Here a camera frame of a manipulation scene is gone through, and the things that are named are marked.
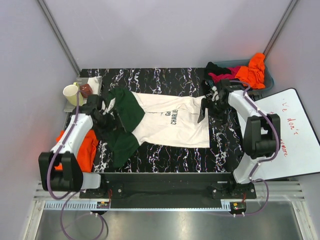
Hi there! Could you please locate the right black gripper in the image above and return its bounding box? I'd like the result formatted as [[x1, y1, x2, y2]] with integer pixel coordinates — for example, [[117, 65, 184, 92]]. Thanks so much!
[[197, 97, 230, 128]]

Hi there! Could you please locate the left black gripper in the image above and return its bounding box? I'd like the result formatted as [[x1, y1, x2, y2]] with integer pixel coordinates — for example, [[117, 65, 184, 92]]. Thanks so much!
[[93, 108, 125, 140]]

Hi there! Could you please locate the white green Charlie Brown t-shirt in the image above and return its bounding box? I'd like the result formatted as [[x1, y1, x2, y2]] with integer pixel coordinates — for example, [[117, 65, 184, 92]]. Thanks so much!
[[99, 87, 210, 168]]

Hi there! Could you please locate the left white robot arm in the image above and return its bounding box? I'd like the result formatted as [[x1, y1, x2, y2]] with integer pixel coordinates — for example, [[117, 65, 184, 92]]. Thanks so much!
[[38, 94, 117, 198]]

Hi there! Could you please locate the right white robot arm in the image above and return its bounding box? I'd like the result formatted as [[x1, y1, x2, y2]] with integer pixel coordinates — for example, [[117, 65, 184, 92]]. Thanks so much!
[[197, 78, 281, 199]]

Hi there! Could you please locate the magenta garment in basket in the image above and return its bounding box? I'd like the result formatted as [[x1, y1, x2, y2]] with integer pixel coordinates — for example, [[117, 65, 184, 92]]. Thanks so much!
[[208, 66, 241, 84]]

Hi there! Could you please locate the black garment in basket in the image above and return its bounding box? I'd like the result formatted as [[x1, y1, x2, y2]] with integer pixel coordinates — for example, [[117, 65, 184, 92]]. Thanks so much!
[[204, 62, 232, 82]]

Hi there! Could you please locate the folded orange t-shirt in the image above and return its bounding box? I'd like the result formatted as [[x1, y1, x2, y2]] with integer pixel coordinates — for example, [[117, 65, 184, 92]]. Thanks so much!
[[53, 129, 100, 174]]

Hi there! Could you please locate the pale yellow mug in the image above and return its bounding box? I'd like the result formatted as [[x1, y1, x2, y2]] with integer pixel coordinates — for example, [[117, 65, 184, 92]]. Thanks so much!
[[62, 82, 84, 106]]

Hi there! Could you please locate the orange t-shirt in basket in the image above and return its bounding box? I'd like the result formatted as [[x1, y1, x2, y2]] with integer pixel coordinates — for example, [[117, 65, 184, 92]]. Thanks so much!
[[235, 53, 266, 90]]

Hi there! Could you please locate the teal laundry basket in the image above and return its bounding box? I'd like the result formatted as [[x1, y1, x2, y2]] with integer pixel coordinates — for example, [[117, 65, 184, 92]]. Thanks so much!
[[206, 59, 274, 96]]

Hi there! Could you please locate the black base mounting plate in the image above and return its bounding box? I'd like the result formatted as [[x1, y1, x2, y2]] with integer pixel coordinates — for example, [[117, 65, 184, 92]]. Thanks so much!
[[80, 172, 257, 200]]

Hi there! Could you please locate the whiteboard with red writing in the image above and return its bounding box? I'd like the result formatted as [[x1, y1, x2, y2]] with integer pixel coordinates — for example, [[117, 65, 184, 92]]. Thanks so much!
[[252, 88, 320, 180]]

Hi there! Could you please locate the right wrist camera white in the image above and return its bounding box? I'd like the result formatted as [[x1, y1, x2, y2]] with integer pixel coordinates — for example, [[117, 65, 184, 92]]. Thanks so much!
[[210, 86, 219, 102]]

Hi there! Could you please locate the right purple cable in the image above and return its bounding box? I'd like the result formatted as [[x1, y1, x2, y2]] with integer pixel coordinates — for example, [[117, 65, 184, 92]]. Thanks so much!
[[207, 80, 280, 217]]

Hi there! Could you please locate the purple cable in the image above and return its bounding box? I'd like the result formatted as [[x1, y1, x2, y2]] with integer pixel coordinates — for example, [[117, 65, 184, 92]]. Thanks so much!
[[47, 90, 110, 237], [207, 80, 280, 217]]

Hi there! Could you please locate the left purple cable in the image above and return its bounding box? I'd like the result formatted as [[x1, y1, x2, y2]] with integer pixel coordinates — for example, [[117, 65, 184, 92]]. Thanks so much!
[[47, 90, 110, 237]]

